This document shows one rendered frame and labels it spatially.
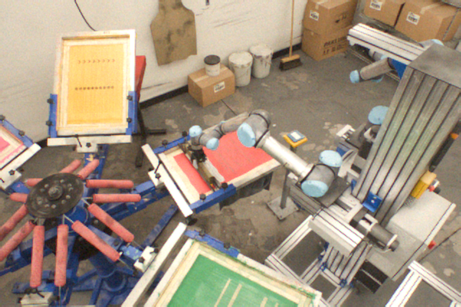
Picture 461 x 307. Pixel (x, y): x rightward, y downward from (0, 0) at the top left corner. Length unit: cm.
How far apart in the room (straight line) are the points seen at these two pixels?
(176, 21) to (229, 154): 201
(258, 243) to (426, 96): 205
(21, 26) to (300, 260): 315
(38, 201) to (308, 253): 199
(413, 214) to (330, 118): 246
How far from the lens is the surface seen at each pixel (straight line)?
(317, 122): 422
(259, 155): 245
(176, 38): 410
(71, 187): 202
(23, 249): 230
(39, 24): 369
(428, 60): 159
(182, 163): 242
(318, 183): 167
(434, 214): 210
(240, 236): 315
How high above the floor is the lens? 277
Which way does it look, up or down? 48 degrees down
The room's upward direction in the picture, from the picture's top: 1 degrees counter-clockwise
